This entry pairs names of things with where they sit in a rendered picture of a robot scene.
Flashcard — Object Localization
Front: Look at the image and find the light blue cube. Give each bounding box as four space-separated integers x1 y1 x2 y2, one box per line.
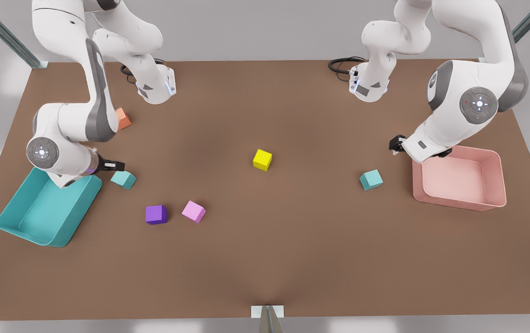
110 171 137 191
359 169 384 191

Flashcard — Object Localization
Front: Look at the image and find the orange cube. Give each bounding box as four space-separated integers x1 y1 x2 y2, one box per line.
115 108 132 130

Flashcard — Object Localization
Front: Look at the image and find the purple cube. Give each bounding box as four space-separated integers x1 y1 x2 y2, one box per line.
145 205 168 226

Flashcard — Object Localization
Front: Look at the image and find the pink rectangular tray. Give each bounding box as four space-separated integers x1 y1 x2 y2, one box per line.
412 146 507 212

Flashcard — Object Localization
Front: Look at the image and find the teal rectangular tray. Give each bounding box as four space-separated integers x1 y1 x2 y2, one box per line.
0 167 103 248

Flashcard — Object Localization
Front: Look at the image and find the pink cube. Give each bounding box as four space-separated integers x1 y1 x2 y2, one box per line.
182 200 207 224

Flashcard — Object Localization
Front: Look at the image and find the yellow cube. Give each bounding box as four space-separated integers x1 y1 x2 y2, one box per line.
253 149 273 172

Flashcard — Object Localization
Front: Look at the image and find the black cable loop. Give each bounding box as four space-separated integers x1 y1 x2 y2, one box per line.
121 59 165 84
328 56 368 84

